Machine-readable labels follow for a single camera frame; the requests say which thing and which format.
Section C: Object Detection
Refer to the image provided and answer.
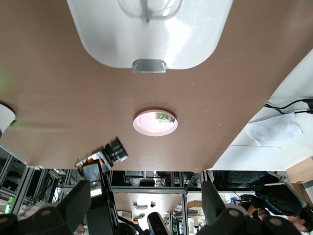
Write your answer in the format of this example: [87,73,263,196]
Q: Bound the aluminium rack frame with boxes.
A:
[0,144,213,235]

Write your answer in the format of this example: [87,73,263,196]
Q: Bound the white lidded storage box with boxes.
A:
[66,0,234,74]

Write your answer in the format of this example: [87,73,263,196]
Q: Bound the orange and black switch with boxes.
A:
[75,136,129,173]

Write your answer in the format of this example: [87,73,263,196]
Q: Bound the person in black jacket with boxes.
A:
[246,183,313,233]

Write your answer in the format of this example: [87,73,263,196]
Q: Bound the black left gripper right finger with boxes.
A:
[197,181,304,235]

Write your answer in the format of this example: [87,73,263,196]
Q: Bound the pink round plate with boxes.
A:
[133,109,179,137]

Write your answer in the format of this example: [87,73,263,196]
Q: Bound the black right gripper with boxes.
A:
[82,163,120,235]

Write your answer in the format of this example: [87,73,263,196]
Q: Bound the black desk cables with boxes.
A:
[265,97,313,116]

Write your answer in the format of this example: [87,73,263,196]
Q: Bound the white desk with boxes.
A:
[211,47,313,172]

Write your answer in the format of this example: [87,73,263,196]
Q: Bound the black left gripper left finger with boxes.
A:
[0,180,92,235]

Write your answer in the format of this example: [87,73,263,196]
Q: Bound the cardboard box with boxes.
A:
[285,156,313,184]

